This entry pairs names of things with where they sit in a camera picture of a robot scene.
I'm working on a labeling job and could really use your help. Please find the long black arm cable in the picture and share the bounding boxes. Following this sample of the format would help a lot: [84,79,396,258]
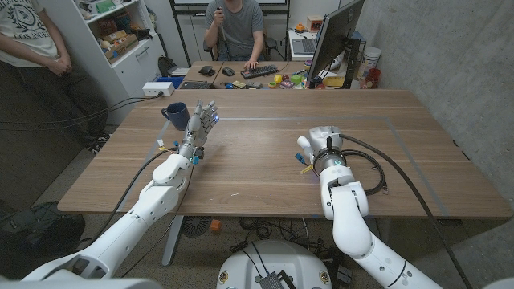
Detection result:
[339,133,475,289]

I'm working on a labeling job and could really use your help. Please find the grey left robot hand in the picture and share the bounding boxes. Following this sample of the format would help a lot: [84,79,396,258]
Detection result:
[179,99,220,157]

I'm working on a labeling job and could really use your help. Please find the navy blue mug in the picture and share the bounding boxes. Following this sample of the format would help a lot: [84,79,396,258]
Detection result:
[161,101,191,131]

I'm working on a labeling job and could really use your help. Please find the plain black keyboard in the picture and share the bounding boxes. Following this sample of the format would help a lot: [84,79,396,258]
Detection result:
[179,80,214,90]

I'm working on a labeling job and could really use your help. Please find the black bag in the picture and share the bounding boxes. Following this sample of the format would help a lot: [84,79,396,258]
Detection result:
[157,55,178,77]

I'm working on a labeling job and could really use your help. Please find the black backpack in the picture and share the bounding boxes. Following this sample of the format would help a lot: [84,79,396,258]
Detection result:
[0,201,86,267]

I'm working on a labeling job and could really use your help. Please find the white shelf cabinet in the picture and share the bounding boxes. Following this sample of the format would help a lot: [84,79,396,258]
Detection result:
[38,0,166,125]

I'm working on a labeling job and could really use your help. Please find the white robot torso base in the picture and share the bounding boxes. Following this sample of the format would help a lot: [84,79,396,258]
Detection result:
[216,239,332,289]

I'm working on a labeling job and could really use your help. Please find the white power strip box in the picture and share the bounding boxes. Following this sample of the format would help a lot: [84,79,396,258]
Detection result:
[141,81,175,97]

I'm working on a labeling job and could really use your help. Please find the round black fan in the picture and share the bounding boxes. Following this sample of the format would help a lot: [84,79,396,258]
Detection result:
[181,215,213,238]

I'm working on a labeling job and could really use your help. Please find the silver laptop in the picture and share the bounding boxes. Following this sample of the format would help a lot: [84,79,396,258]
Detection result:
[292,27,324,56]

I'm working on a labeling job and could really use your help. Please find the cardboard box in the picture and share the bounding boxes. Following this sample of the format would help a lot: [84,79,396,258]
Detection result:
[104,34,140,64]

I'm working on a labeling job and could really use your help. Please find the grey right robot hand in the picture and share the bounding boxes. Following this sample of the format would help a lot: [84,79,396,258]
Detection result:
[296,125,345,161]

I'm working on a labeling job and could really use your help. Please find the standing person white t-shirt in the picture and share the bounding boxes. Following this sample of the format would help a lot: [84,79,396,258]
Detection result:
[0,0,112,156]

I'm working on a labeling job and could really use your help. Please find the seated person grey shirt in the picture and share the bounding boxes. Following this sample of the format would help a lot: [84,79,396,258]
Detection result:
[203,0,266,70]

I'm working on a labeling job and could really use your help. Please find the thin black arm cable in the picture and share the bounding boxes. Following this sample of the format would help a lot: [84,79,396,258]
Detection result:
[86,149,172,246]

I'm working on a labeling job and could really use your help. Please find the black reacher grabber tool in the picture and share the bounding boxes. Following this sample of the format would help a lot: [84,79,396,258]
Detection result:
[216,6,232,61]

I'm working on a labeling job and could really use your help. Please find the orange wooden box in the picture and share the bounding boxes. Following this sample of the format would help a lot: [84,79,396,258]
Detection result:
[306,15,324,33]

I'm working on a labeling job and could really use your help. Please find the white plastic bucket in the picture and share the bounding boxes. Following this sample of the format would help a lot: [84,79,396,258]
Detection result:
[362,47,382,72]

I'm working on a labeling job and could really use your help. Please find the black office chair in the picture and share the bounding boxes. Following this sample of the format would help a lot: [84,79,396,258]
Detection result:
[202,35,279,62]

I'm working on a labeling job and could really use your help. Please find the small black electronics module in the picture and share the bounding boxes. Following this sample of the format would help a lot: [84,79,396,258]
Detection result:
[259,270,298,289]

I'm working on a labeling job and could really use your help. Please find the looped black arm cable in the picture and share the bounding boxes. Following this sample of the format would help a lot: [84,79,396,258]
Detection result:
[341,149,389,197]

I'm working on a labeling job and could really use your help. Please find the black computer monitor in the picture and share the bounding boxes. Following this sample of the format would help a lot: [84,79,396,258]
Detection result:
[306,0,366,89]

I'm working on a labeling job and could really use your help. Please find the black keyboard coloured keys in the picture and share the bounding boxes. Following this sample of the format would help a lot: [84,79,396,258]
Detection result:
[240,64,281,80]

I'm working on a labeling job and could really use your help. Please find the blue plastic bin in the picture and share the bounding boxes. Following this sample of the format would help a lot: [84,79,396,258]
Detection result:
[155,75,186,90]

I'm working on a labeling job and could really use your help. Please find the grey table leg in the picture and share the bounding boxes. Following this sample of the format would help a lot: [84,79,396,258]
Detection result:
[161,215,185,267]

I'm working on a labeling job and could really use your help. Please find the tangled black floor cables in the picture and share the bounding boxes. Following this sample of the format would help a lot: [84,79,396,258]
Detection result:
[228,216,326,260]

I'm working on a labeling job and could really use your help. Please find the black power cable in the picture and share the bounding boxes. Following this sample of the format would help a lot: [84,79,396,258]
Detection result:
[0,95,161,132]

